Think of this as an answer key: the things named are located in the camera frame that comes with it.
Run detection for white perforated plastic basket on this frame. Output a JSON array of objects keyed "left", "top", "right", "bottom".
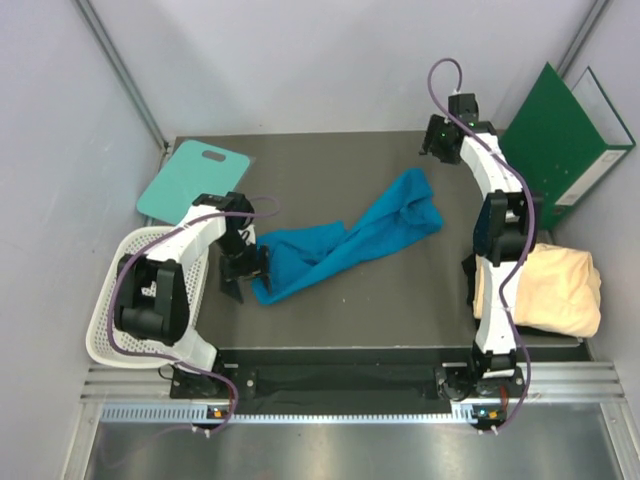
[{"left": 85, "top": 226, "right": 209, "bottom": 370}]

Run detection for green lever arch binder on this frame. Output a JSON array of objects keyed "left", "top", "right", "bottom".
[{"left": 500, "top": 64, "right": 636, "bottom": 230}]

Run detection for blue t shirt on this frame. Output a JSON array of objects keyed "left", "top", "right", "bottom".
[{"left": 252, "top": 168, "right": 444, "bottom": 305}]

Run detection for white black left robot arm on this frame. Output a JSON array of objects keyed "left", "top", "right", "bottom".
[{"left": 107, "top": 192, "right": 271, "bottom": 398}]

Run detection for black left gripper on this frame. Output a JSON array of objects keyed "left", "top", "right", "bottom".
[{"left": 214, "top": 231, "right": 271, "bottom": 303}]

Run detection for aluminium frame rail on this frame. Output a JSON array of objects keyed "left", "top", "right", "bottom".
[{"left": 71, "top": 0, "right": 169, "bottom": 152}]

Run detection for grey slotted cable duct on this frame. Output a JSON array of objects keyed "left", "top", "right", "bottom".
[{"left": 100, "top": 403, "right": 497, "bottom": 425}]

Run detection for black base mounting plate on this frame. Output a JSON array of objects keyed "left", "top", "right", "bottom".
[{"left": 169, "top": 362, "right": 526, "bottom": 414}]

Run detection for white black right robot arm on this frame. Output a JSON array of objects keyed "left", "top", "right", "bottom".
[{"left": 422, "top": 92, "right": 537, "bottom": 396}]

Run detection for teal cutting board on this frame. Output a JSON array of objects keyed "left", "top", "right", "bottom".
[{"left": 136, "top": 139, "right": 254, "bottom": 225}]

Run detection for cream folded t shirt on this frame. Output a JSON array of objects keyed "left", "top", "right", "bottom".
[{"left": 472, "top": 243, "right": 601, "bottom": 346}]

